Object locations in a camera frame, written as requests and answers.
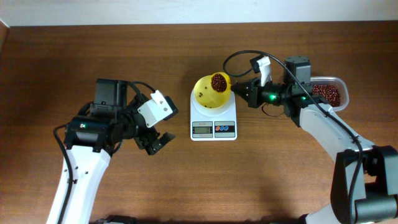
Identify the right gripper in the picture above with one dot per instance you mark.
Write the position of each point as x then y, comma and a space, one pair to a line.
252, 96

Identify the pale yellow plastic bowl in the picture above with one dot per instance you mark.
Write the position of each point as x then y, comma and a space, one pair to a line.
213, 91

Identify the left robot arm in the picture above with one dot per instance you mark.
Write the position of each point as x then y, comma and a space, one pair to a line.
118, 112

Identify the clear plastic bean container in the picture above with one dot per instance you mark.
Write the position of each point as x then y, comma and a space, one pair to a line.
341, 86

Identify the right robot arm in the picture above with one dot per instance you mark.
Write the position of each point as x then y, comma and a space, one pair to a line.
364, 186

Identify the yellow measuring scoop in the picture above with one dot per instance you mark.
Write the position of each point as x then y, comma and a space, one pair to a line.
227, 79

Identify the red beans in scoop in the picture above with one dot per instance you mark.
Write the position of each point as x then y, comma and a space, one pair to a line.
219, 83

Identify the white digital kitchen scale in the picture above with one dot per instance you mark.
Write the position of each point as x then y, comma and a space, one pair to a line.
207, 124

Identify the red beans pile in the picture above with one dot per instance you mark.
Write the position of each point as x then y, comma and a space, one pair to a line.
329, 92

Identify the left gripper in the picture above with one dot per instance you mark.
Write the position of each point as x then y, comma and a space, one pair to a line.
150, 134

